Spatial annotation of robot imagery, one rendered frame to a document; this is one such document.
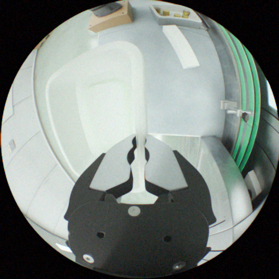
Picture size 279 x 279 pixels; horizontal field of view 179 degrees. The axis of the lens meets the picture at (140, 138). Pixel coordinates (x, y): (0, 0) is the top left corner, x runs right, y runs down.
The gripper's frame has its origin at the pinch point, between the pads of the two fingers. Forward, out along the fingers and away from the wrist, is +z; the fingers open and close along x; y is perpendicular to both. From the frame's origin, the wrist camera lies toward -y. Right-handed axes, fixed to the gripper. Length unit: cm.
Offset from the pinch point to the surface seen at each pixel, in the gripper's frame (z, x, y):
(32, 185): 6, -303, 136
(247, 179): -1, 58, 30
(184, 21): 28, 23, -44
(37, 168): 62, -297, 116
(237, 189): -4.9, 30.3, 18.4
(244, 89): 14.5, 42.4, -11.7
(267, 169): -10, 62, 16
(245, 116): 5.6, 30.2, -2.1
